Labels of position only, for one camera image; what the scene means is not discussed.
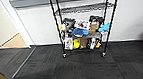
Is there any small orange item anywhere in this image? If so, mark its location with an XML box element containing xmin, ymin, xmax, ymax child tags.
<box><xmin>96</xmin><ymin>42</ymin><xmax>103</xmax><ymax>50</ymax></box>

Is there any small yellow pack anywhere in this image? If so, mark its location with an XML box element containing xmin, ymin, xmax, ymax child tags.
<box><xmin>59</xmin><ymin>23</ymin><xmax>68</xmax><ymax>32</ymax></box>

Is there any black white pack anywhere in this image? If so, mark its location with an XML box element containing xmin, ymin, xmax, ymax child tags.
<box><xmin>86</xmin><ymin>36</ymin><xmax>100</xmax><ymax>51</ymax></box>

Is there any black wire shelf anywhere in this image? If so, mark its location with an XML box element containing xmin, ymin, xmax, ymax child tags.
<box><xmin>48</xmin><ymin>0</ymin><xmax>127</xmax><ymax>62</ymax></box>

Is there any yellow green toy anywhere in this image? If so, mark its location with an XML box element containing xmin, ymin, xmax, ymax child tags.
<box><xmin>72</xmin><ymin>38</ymin><xmax>81</xmax><ymax>49</ymax></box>

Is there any small brown carton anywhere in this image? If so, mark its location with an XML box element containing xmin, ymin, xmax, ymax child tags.
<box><xmin>87</xmin><ymin>21</ymin><xmax>102</xmax><ymax>35</ymax></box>

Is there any light blue pouch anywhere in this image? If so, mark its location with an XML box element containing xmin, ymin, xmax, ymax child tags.
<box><xmin>96</xmin><ymin>21</ymin><xmax>113</xmax><ymax>34</ymax></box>

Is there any white door frame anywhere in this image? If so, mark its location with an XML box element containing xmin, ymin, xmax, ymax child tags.
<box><xmin>0</xmin><ymin>0</ymin><xmax>35</xmax><ymax>51</ymax></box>

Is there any tall brown box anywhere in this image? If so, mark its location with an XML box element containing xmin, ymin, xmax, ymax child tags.
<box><xmin>77</xmin><ymin>35</ymin><xmax>90</xmax><ymax>50</ymax></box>

